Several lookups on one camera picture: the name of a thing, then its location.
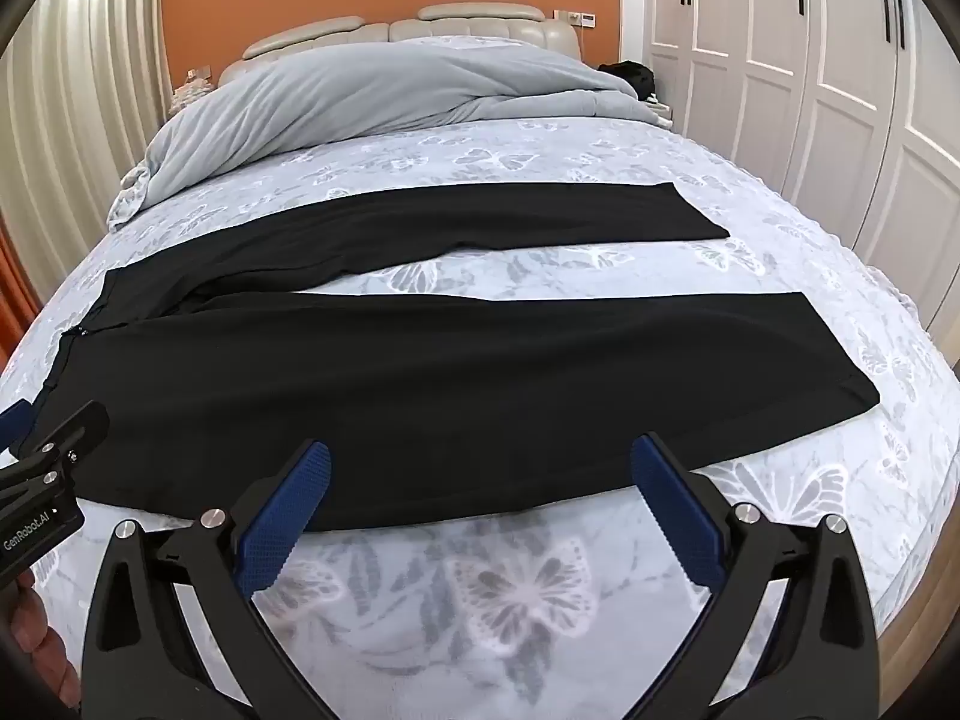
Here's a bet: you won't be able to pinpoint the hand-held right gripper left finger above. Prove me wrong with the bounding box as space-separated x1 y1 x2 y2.
79 439 335 720

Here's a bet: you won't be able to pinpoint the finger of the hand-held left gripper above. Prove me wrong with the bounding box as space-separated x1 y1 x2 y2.
13 402 112 477
0 400 38 458

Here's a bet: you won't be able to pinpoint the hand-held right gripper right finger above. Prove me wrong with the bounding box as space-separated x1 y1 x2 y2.
630 431 883 720

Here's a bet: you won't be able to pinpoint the black pants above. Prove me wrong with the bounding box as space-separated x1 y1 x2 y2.
41 181 880 533

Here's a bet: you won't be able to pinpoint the person's left hand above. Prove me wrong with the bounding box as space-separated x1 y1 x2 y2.
13 568 82 695

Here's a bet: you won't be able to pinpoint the butterfly print bed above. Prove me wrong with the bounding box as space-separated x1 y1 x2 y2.
0 111 960 720

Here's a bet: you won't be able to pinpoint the white pleated curtain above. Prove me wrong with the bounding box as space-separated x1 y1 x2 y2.
0 0 175 308

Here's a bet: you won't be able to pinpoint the grey duvet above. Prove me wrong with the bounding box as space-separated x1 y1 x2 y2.
105 36 674 233

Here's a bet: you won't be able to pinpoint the black bag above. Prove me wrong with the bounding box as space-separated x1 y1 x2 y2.
598 60 658 100

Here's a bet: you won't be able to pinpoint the white panelled wardrobe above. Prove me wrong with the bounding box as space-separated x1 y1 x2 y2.
637 0 960 361

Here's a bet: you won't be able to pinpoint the beige padded headboard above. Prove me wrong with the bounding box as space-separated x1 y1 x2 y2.
217 3 586 88

